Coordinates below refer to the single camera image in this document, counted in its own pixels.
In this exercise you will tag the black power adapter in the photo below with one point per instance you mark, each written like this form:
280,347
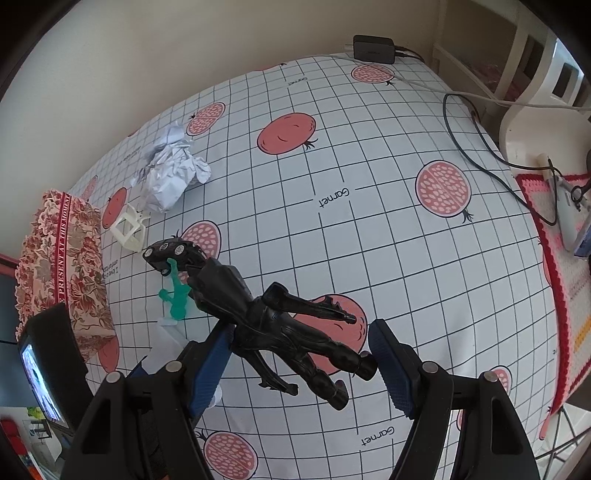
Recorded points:
374,48

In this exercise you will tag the black toy car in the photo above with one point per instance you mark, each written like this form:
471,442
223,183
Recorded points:
173,254

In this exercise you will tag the white wooden chair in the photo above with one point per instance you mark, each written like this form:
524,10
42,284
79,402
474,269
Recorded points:
521,134

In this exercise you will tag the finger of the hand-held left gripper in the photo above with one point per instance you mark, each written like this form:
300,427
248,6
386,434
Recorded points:
138,367

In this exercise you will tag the white paper ball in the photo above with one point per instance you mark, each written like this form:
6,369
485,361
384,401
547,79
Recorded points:
168,184

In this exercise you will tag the black action figure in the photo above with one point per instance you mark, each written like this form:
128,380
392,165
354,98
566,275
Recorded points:
277,323

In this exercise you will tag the pink crochet mat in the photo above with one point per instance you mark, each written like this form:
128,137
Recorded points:
554,295

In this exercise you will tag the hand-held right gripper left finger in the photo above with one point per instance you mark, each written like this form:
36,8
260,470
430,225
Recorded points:
210,369

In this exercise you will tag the pomegranate print desktop cloth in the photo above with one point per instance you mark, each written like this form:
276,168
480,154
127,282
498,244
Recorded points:
369,207

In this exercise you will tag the dark blue board red edge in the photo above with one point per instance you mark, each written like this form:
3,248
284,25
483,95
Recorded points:
7,300

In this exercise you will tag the white power strip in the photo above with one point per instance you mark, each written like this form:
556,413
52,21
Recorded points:
570,221

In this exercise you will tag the green plastic toy figure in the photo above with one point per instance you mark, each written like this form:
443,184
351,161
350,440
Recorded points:
178,304

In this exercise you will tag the white plastic piece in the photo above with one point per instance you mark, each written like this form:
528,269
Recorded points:
166,337

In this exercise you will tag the red floral gift box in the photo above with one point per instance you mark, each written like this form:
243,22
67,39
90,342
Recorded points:
78,258

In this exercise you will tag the white plastic clip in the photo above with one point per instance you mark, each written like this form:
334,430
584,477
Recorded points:
129,237

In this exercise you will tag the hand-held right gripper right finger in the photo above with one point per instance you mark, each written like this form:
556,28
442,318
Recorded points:
392,369

